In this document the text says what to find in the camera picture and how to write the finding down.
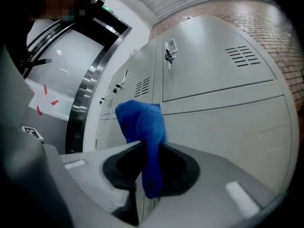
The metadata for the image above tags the blue cloth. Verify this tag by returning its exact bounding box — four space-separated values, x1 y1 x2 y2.
115 99 168 199

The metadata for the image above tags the metal cabinet door latch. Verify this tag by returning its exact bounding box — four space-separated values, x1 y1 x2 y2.
165 48 177 70

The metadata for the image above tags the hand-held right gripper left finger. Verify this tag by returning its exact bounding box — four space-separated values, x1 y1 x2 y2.
59 140 148 226

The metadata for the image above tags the white paper notice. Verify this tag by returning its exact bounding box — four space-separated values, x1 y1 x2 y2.
25 77 73 123

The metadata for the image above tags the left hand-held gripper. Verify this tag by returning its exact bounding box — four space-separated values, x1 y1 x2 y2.
21 125 45 144

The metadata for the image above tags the steel door frame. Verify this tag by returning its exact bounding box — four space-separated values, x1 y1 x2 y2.
65 15 133 154

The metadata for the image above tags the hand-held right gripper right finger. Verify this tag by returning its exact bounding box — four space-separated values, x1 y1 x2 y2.
148 142 280 228

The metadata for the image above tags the person's head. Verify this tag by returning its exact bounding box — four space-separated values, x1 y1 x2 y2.
30 0 86 22

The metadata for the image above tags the grey metal cabinet door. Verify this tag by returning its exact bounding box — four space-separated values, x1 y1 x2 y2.
99 79 114 116
111 37 159 116
163 95 294 196
161 15 278 102
96 114 128 153

